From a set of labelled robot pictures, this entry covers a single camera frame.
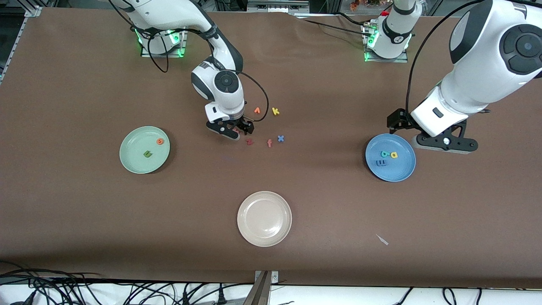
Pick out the blue plate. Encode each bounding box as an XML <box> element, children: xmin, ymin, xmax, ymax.
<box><xmin>365</xmin><ymin>133</ymin><xmax>417</xmax><ymax>183</ymax></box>

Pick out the beige plate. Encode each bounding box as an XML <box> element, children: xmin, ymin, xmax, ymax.
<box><xmin>237</xmin><ymin>191</ymin><xmax>293</xmax><ymax>247</ymax></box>

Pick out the green plate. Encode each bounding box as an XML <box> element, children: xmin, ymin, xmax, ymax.
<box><xmin>119</xmin><ymin>126</ymin><xmax>171</xmax><ymax>175</ymax></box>

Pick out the grey metal box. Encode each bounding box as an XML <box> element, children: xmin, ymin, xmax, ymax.
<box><xmin>247</xmin><ymin>0</ymin><xmax>310</xmax><ymax>13</ymax></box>

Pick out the brown table cover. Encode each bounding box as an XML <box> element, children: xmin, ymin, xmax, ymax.
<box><xmin>0</xmin><ymin>8</ymin><xmax>542</xmax><ymax>289</ymax></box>

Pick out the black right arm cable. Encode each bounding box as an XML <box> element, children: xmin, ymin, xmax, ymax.
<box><xmin>108</xmin><ymin>0</ymin><xmax>270</xmax><ymax>123</ymax></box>

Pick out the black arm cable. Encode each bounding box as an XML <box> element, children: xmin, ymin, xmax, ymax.
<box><xmin>405</xmin><ymin>0</ymin><xmax>487</xmax><ymax>123</ymax></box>
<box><xmin>108</xmin><ymin>0</ymin><xmax>270</xmax><ymax>123</ymax></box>

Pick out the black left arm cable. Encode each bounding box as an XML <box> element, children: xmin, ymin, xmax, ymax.
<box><xmin>405</xmin><ymin>0</ymin><xmax>487</xmax><ymax>123</ymax></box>

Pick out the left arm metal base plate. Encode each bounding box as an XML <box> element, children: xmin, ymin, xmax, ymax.
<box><xmin>364</xmin><ymin>23</ymin><xmax>409</xmax><ymax>63</ymax></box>

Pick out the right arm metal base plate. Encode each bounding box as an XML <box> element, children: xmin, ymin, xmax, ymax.
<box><xmin>141</xmin><ymin>17</ymin><xmax>189</xmax><ymax>58</ymax></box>

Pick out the black table cable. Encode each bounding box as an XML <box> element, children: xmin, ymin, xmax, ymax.
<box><xmin>303</xmin><ymin>18</ymin><xmax>369</xmax><ymax>34</ymax></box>
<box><xmin>335</xmin><ymin>12</ymin><xmax>375</xmax><ymax>26</ymax></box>

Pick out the aluminium profile post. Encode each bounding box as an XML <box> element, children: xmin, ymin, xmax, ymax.
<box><xmin>243</xmin><ymin>271</ymin><xmax>270</xmax><ymax>305</ymax></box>

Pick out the aluminium frame edge rail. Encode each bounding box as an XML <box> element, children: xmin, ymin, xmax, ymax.
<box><xmin>0</xmin><ymin>17</ymin><xmax>22</xmax><ymax>83</ymax></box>

